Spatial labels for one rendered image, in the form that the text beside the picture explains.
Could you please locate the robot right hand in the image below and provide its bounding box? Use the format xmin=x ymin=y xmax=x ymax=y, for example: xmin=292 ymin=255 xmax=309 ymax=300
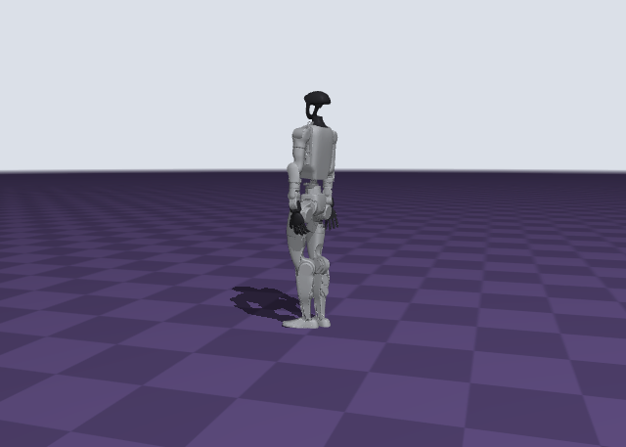
xmin=320 ymin=197 xmax=338 ymax=230

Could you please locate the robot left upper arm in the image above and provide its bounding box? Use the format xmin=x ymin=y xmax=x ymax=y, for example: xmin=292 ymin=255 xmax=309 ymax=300
xmin=287 ymin=127 xmax=311 ymax=174

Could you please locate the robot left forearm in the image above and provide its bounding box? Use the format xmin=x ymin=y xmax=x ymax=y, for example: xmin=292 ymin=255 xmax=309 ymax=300
xmin=288 ymin=163 xmax=302 ymax=210

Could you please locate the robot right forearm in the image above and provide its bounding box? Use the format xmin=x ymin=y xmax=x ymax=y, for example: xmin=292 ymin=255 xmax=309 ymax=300
xmin=322 ymin=171 xmax=335 ymax=204

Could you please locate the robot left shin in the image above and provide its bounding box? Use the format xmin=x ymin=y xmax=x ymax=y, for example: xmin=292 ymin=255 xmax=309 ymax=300
xmin=295 ymin=262 xmax=314 ymax=321

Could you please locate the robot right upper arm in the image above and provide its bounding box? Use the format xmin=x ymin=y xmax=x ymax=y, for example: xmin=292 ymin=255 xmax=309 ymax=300
xmin=328 ymin=131 xmax=337 ymax=175

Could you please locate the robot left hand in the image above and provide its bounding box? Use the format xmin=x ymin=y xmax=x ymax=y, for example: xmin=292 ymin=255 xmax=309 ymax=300
xmin=290 ymin=201 xmax=310 ymax=236

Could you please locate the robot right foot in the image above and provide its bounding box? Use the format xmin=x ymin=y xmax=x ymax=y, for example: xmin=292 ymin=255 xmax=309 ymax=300
xmin=311 ymin=315 xmax=331 ymax=328

